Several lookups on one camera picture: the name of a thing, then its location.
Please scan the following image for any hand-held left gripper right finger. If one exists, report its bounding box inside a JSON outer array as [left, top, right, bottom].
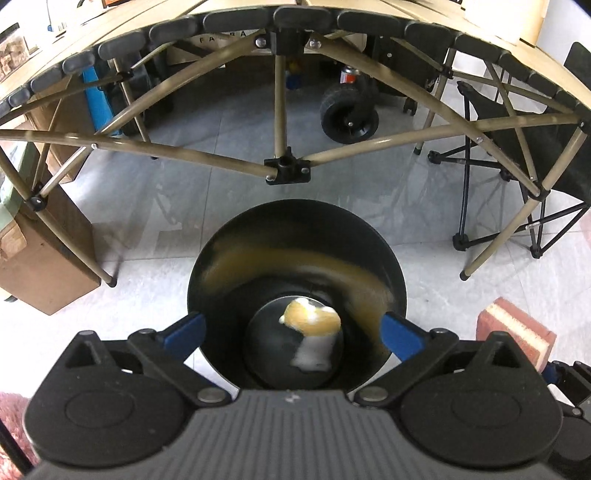
[[353, 311, 523, 409]]

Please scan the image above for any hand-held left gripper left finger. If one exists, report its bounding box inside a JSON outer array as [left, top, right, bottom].
[[62, 313, 232, 409]]

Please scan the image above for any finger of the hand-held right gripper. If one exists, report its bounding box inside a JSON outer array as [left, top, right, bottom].
[[542, 361, 591, 409]]

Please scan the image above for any yellow and white plush toy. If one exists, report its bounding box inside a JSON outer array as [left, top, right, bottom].
[[279, 298, 342, 372]]

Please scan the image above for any black round trash bin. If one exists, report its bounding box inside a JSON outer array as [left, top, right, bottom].
[[187, 199, 407, 391]]

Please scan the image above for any pink and white sponge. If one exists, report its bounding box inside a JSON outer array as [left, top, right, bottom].
[[475, 298, 557, 374]]

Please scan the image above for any large brown cardboard box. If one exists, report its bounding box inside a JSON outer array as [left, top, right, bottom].
[[0, 138, 102, 317]]

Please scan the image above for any green plastic bin liner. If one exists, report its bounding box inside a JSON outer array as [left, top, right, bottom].
[[0, 141, 28, 232]]

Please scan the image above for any tan folding slat table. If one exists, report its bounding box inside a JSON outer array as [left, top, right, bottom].
[[0, 0, 591, 289]]

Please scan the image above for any blue rolled mat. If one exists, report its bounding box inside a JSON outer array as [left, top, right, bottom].
[[85, 62, 123, 137]]

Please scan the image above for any black folding camp chair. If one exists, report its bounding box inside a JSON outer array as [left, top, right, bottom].
[[427, 41, 591, 259]]

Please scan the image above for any clear jar of brown snacks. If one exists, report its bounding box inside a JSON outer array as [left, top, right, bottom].
[[0, 39, 18, 78]]

